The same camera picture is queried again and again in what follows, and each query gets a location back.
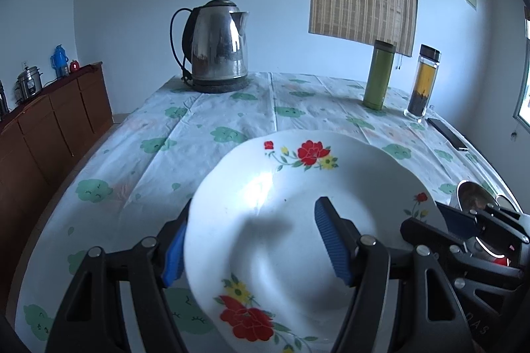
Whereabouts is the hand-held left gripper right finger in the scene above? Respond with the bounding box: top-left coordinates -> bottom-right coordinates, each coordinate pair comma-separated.
314,196 -> 475,353

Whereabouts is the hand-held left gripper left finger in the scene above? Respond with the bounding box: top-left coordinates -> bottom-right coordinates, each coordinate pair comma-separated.
45,198 -> 195,353

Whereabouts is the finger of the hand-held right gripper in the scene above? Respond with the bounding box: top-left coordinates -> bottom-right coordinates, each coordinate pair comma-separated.
437,203 -> 530,245
401,217 -> 524,287

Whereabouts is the steel bowl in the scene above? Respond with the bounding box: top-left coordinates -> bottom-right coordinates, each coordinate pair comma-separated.
455,180 -> 522,221

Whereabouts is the red bowl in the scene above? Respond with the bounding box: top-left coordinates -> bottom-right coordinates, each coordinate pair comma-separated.
474,235 -> 512,268

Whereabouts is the red flower plate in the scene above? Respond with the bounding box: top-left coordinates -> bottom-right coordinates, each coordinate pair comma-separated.
183,129 -> 452,353

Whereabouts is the black smartphone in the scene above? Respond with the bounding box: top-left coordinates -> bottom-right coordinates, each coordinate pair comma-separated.
426,118 -> 470,152

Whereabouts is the green cloud print tablecloth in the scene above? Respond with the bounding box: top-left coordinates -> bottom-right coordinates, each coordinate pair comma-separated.
14,72 -> 522,353

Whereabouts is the glass tea bottle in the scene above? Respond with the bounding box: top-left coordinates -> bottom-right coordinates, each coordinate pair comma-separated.
403,44 -> 442,123

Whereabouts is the window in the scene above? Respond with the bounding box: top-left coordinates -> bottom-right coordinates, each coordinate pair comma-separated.
512,7 -> 530,132

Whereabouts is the green thermos flask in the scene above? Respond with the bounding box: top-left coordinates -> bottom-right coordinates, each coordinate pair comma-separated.
363,39 -> 394,110

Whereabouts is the black kettle base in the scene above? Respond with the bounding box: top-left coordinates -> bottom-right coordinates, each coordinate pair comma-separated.
189,74 -> 250,94

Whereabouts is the brown wooden sideboard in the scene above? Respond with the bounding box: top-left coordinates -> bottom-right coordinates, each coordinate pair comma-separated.
0,61 -> 113,254

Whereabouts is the steel electric kettle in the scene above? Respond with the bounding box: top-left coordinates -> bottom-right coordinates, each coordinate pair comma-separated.
181,0 -> 250,82

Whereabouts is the blue thermos jug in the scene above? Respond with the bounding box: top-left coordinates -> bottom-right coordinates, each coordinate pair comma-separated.
51,44 -> 69,79

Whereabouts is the steel rice cooker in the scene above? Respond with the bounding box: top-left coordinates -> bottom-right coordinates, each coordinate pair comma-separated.
16,66 -> 44,101

